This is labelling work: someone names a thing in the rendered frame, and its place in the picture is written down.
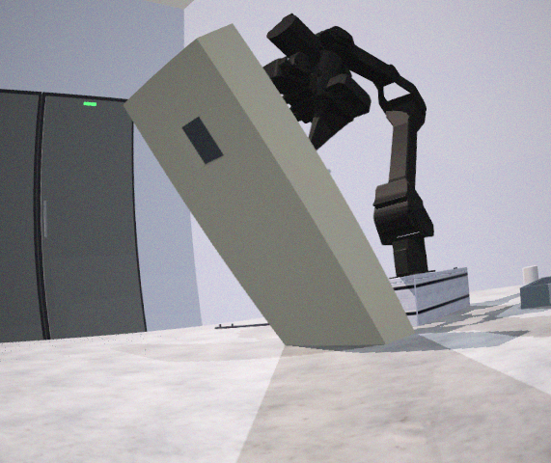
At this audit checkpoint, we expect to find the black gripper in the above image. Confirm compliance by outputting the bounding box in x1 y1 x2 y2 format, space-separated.
285 67 372 150

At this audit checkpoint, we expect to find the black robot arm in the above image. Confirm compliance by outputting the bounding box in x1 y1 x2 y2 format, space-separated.
263 14 436 279

